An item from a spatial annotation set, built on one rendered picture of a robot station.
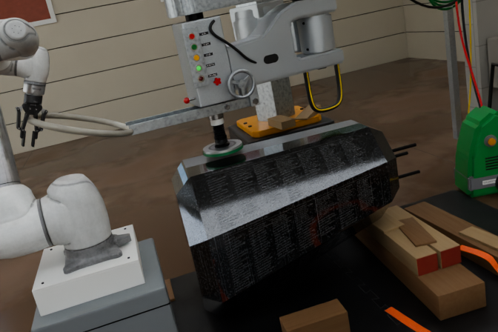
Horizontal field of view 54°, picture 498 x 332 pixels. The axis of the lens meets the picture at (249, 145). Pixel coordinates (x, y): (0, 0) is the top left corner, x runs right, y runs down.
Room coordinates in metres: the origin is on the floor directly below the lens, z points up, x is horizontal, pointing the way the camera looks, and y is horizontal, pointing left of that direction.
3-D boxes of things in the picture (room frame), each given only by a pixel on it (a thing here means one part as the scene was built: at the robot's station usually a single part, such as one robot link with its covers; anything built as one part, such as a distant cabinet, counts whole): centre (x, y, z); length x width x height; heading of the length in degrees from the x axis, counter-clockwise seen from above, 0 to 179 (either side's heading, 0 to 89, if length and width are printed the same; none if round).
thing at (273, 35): (2.66, -0.24, 1.30); 0.74 x 0.23 x 0.49; 109
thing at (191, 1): (2.66, -0.19, 1.62); 0.96 x 0.25 x 0.17; 109
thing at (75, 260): (1.50, 0.56, 0.91); 0.22 x 0.18 x 0.06; 107
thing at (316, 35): (2.76, -0.48, 1.34); 0.19 x 0.19 x 0.20
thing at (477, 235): (2.36, -1.14, 0.13); 0.25 x 0.10 x 0.01; 21
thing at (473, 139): (3.22, -1.60, 0.43); 0.35 x 0.35 x 0.87; 88
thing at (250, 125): (3.36, -0.23, 0.76); 0.49 x 0.49 x 0.05; 13
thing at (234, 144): (2.55, 0.14, 0.87); 0.21 x 0.21 x 0.01
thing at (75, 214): (1.50, 0.58, 1.05); 0.18 x 0.16 x 0.22; 109
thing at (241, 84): (2.47, -0.01, 1.20); 0.15 x 0.10 x 0.15; 109
